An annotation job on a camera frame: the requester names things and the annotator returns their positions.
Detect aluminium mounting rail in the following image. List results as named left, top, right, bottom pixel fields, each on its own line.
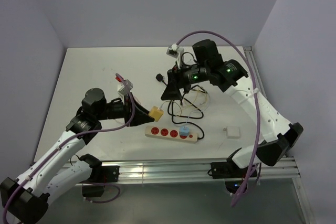
left=28, top=157, right=301, bottom=187

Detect yellow charger plug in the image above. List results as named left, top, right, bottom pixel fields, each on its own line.
left=148, top=106, right=164, bottom=122

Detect white charger adapter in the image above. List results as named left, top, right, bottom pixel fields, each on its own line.
left=223, top=126, right=240, bottom=139

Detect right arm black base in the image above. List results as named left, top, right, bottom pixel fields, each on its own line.
left=207, top=148, right=248, bottom=194

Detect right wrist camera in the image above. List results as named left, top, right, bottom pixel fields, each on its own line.
left=166, top=44, right=184, bottom=69

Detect black power strip cord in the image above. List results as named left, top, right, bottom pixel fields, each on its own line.
left=155, top=73, right=209, bottom=141

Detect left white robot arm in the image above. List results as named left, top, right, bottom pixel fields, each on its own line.
left=1, top=88, right=154, bottom=223

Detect beige power strip red sockets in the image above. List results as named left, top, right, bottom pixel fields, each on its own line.
left=144, top=126, right=198, bottom=143

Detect blue charger plug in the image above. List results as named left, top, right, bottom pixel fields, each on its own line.
left=179, top=126, right=190, bottom=136

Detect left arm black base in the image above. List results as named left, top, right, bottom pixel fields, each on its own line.
left=70, top=154, right=121, bottom=204

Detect right side aluminium rail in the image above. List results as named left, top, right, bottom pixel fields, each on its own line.
left=243, top=46, right=266, bottom=95

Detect light blue charger cable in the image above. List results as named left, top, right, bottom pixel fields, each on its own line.
left=181, top=87, right=212, bottom=129

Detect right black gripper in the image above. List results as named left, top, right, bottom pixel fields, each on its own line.
left=161, top=60, right=209, bottom=101

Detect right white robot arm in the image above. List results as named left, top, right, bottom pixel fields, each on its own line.
left=161, top=39, right=303, bottom=177

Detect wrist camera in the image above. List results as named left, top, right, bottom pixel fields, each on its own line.
left=166, top=44, right=184, bottom=69
left=116, top=74, right=133, bottom=98

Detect yellow charger cable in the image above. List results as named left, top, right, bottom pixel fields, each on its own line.
left=160, top=87, right=211, bottom=119

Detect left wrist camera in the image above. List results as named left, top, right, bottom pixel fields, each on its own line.
left=116, top=74, right=133, bottom=98

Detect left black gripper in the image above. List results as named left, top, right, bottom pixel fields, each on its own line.
left=96, top=92, right=153, bottom=126

